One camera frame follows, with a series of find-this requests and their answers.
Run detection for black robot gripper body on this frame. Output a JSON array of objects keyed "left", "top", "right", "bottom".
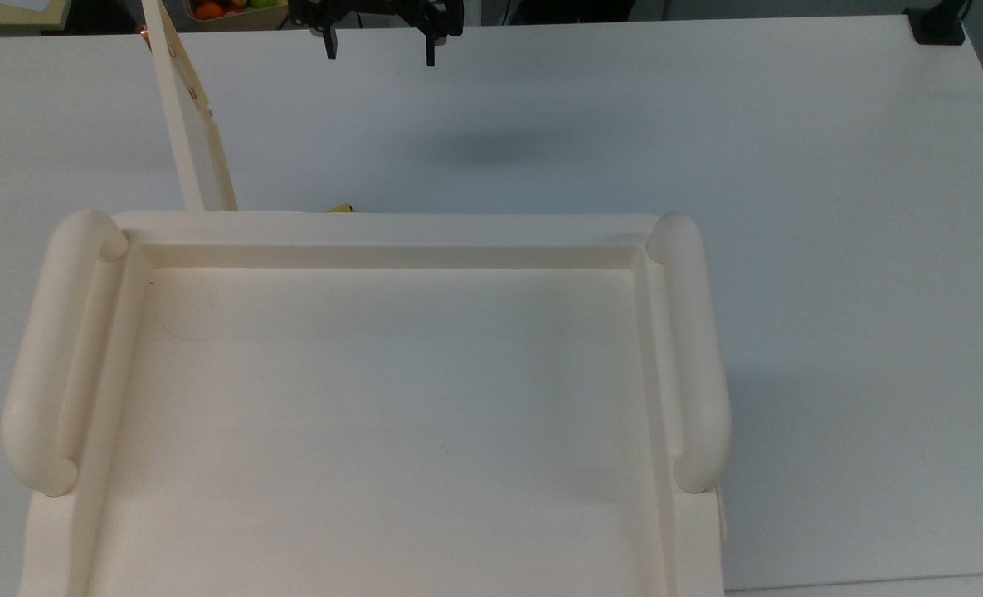
[{"left": 288, "top": 0, "right": 465, "bottom": 40}]

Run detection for cream cabinet door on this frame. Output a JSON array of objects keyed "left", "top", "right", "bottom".
[{"left": 140, "top": 0, "right": 240, "bottom": 213}]

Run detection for cream plastic cabinet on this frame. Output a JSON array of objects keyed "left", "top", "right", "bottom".
[{"left": 2, "top": 209, "right": 732, "bottom": 597}]

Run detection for bowl of toy fruit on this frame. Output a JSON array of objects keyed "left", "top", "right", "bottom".
[{"left": 182, "top": 0, "right": 290, "bottom": 32}]

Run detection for tan wooden side table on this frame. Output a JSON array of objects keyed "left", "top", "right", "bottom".
[{"left": 0, "top": 0, "right": 74, "bottom": 36}]

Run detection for cream cabinet carry handle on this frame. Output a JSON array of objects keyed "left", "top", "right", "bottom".
[
  {"left": 646, "top": 212, "right": 732, "bottom": 495},
  {"left": 2, "top": 209, "right": 131, "bottom": 498}
]

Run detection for black table clamp mount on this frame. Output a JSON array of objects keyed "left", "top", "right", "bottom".
[{"left": 904, "top": 0, "right": 971, "bottom": 46}]

